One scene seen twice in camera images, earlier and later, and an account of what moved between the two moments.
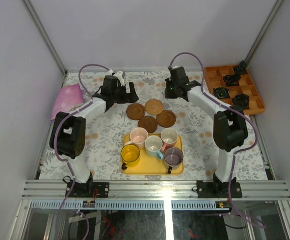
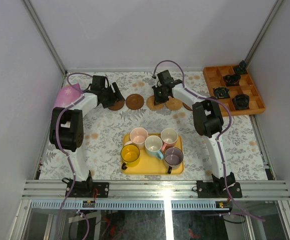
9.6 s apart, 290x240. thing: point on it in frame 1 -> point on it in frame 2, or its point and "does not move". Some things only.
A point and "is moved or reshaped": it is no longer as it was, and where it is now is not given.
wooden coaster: (149, 122) -> (118, 105)
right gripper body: (171, 91) -> (159, 91)
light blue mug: (153, 144) does not move
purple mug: (173, 157) does not move
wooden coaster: (166, 118) -> (187, 106)
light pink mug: (137, 137) does not move
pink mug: (169, 137) does not move
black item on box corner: (241, 69) does not move
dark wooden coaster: (135, 111) is moved or reshaped
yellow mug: (129, 155) does not move
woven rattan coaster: (154, 106) is moved or reshaped
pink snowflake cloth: (69, 96) does not move
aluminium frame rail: (159, 189) does not move
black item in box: (221, 92) does not move
